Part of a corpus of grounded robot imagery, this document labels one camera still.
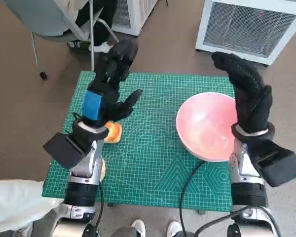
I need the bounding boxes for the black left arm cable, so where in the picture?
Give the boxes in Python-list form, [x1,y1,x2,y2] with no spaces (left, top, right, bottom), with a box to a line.
[96,181,106,228]

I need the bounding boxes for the thin black cable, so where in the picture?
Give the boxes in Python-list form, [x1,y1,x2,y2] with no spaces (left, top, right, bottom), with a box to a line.
[179,160,205,237]

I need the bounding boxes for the white plastic bag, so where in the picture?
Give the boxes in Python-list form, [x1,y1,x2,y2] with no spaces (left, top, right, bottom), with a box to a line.
[0,180,64,234]

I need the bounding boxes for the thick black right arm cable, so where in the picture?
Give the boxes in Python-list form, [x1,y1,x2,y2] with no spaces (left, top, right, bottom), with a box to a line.
[194,206,283,237]

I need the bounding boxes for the large white mesh-fronted machine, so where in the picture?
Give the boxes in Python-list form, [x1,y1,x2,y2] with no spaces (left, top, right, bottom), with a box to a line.
[195,0,296,66]

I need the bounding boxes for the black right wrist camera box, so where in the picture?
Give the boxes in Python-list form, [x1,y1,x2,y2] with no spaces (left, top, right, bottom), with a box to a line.
[249,139,296,188]

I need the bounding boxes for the green cutting mat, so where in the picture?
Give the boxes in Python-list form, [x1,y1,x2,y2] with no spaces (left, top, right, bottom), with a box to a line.
[41,71,237,212]

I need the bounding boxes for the pink bowl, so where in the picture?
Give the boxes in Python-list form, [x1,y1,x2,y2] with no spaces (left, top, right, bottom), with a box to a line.
[176,92,239,163]

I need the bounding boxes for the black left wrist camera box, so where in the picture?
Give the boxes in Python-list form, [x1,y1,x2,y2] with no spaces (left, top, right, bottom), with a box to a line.
[42,132,94,170]

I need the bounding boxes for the white mesh-sided cabinet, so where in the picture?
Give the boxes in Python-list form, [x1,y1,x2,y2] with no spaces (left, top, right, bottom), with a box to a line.
[112,0,158,37]

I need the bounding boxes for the long toy bread loaf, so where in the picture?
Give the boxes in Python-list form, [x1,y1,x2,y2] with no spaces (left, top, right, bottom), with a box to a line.
[103,121,123,144]

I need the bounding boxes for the grey office chair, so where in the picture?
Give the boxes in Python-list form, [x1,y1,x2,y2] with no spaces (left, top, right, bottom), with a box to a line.
[2,0,119,80]

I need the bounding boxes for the person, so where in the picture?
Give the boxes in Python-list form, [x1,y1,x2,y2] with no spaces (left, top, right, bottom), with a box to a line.
[64,0,118,54]

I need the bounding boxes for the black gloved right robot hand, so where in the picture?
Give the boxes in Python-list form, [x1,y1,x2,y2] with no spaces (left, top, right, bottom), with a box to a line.
[211,51,273,134]

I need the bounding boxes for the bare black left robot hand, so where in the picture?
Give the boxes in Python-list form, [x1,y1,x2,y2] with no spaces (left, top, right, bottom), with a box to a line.
[80,39,144,129]

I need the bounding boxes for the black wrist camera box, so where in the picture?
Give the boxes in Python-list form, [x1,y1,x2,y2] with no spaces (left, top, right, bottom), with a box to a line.
[42,132,94,170]
[249,139,296,188]

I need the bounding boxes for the round toy bread bun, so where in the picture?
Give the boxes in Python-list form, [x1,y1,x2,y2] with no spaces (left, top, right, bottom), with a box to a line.
[98,158,107,181]

